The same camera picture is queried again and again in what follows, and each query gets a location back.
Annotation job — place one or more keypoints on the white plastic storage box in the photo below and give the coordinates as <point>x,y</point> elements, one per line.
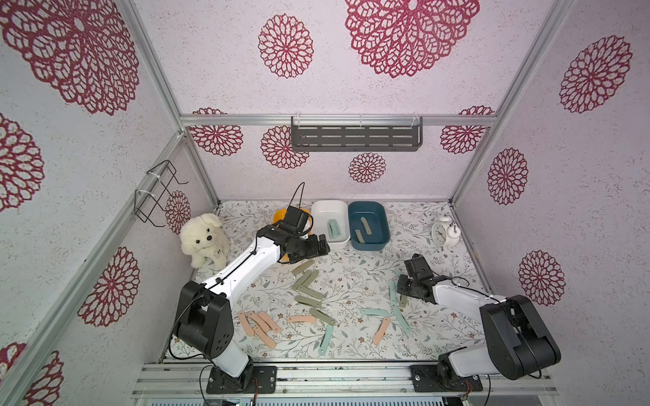
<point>324,210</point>

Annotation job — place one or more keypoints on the yellow plastic storage box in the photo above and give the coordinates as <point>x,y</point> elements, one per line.
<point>280,216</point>

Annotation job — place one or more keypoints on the white plush dog toy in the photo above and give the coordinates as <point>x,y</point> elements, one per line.
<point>203,239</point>

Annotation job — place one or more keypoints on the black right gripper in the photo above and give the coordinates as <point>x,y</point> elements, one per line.
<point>406,287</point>

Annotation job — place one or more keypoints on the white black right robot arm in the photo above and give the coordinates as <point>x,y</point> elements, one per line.
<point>517,342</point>

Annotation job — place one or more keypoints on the black wire wall rack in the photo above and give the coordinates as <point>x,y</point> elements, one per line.
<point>147,200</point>

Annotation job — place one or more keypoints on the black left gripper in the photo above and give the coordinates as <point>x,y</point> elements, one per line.
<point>314,249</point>

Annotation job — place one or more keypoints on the white twin-bell alarm clock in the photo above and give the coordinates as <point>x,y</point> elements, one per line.
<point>445,232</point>

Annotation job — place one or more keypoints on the teal plastic storage box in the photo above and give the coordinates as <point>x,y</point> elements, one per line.
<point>375,213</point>

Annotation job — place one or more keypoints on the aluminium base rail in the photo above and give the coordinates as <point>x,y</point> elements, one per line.
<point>311,379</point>

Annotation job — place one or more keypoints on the grey wall shelf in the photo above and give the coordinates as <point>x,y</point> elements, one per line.
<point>355,138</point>

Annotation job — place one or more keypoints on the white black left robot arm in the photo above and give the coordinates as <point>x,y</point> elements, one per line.
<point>204,317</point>

